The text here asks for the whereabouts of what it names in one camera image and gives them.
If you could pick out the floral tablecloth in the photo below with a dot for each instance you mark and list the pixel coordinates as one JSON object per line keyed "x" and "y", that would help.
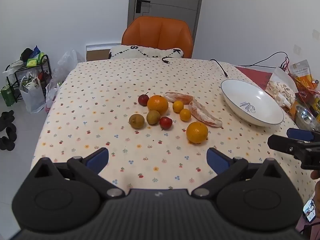
{"x": 100, "y": 92}

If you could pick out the white wall socket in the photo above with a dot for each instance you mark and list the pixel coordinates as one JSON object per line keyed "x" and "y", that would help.
{"x": 316, "y": 33}
{"x": 297, "y": 49}

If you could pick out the red paper sheet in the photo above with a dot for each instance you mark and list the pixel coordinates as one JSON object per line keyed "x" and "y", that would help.
{"x": 255, "y": 77}

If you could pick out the white cushion with black letters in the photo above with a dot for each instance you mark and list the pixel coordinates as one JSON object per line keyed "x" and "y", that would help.
{"x": 140, "y": 51}

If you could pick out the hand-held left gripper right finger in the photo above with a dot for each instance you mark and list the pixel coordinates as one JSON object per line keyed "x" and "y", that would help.
{"x": 216, "y": 160}

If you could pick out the person's right hand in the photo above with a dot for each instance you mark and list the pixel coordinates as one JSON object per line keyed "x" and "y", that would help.
{"x": 315, "y": 174}

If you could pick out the person's right forearm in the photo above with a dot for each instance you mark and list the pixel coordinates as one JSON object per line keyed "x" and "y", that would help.
{"x": 317, "y": 197}

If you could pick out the red and white plastic bag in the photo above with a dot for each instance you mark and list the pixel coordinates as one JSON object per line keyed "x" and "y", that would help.
{"x": 51, "y": 93}

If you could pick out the small kumquat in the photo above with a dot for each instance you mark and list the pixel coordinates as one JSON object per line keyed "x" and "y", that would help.
{"x": 178, "y": 106}
{"x": 185, "y": 114}

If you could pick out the yellow can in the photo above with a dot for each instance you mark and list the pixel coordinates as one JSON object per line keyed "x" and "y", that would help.
{"x": 316, "y": 107}

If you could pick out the white framed cork board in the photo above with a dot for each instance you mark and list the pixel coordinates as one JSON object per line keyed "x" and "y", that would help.
{"x": 96, "y": 52}

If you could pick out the black slipper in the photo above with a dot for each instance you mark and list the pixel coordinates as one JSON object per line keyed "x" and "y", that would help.
{"x": 6, "y": 117}
{"x": 8, "y": 137}

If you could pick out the large orange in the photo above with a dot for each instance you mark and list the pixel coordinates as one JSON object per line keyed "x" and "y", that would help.
{"x": 197, "y": 132}
{"x": 157, "y": 104}

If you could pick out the orange chair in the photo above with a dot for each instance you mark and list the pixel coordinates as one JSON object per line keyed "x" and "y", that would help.
{"x": 157, "y": 32}

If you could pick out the black metal rack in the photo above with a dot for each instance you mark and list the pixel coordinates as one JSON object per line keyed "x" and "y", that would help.
{"x": 31, "y": 73}

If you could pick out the steel bowl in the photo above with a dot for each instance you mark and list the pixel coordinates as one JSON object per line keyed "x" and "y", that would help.
{"x": 305, "y": 117}

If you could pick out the brownish green round fruit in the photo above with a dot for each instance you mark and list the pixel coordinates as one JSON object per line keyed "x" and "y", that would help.
{"x": 136, "y": 121}
{"x": 153, "y": 117}

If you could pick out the white plastic shopping bag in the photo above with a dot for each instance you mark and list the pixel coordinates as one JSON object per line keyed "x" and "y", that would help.
{"x": 32, "y": 96}

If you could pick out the peeled pomelo segment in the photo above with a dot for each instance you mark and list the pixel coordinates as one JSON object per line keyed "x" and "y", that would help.
{"x": 178, "y": 97}
{"x": 205, "y": 116}

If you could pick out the orange snack pouch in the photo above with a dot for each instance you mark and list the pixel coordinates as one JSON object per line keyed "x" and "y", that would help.
{"x": 302, "y": 71}

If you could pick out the white bag of nougat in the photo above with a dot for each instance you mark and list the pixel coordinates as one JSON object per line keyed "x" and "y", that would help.
{"x": 281, "y": 87}

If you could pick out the smartphone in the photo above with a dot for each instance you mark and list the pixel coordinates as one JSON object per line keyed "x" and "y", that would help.
{"x": 309, "y": 211}

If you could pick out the white plate with blue rim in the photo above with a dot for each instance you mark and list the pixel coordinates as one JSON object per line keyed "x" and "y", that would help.
{"x": 250, "y": 97}

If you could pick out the green packet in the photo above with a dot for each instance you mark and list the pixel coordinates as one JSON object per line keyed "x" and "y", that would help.
{"x": 35, "y": 60}

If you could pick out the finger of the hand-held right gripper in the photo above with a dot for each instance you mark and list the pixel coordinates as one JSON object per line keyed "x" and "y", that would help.
{"x": 282, "y": 145}
{"x": 300, "y": 133}

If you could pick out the clear plastic bag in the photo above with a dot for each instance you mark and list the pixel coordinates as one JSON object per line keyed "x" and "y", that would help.
{"x": 68, "y": 62}

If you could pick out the small red fruit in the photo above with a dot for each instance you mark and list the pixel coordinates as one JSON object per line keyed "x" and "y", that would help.
{"x": 143, "y": 99}
{"x": 165, "y": 122}

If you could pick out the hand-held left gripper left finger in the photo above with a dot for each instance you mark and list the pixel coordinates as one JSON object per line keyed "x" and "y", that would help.
{"x": 98, "y": 159}

